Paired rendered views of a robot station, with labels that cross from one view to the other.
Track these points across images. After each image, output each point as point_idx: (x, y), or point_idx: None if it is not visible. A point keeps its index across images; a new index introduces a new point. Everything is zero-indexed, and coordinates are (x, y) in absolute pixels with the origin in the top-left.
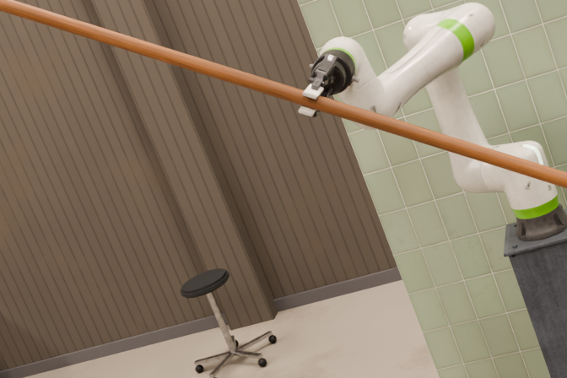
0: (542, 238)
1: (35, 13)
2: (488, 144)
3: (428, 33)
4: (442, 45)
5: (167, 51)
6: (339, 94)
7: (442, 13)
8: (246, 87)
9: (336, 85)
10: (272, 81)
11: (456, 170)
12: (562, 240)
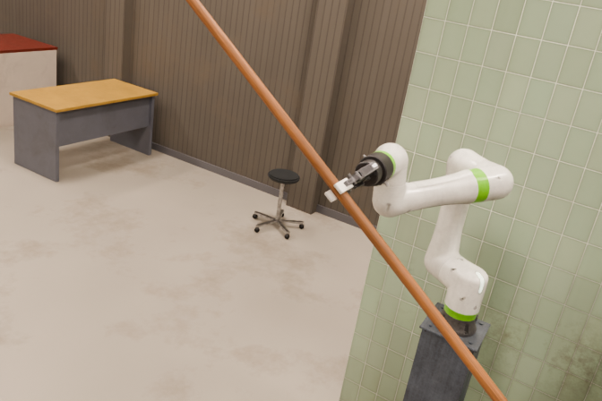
0: None
1: (202, 14)
2: (458, 252)
3: (461, 172)
4: (464, 188)
5: (268, 96)
6: None
7: (482, 161)
8: (303, 153)
9: (368, 182)
10: (322, 161)
11: (428, 254)
12: None
